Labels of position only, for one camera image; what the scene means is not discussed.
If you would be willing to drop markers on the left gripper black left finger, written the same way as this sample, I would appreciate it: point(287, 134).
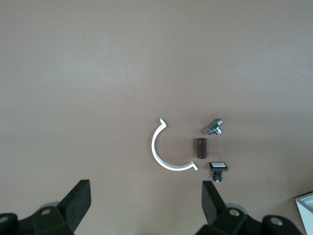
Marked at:
point(75, 203)

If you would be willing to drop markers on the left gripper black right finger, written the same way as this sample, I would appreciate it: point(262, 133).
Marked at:
point(211, 203)

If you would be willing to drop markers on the white drawer cabinet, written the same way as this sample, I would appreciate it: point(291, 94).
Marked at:
point(305, 215)

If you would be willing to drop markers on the dark brown rectangular block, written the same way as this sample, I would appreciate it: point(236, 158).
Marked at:
point(201, 148)

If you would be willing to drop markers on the shiny metal fitting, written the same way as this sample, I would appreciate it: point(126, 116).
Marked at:
point(214, 126)

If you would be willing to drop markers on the black switch with white cap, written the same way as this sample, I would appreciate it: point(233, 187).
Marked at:
point(218, 165)

